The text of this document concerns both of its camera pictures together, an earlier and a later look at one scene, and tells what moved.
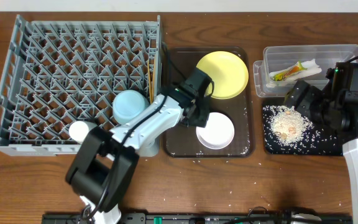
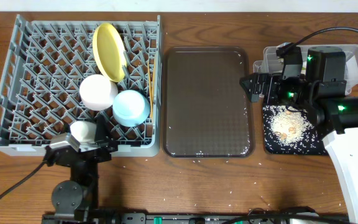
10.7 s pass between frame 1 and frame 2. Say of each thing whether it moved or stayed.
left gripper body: moved
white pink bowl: moved
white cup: stayed
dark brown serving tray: stayed
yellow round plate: moved
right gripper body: moved
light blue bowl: stayed
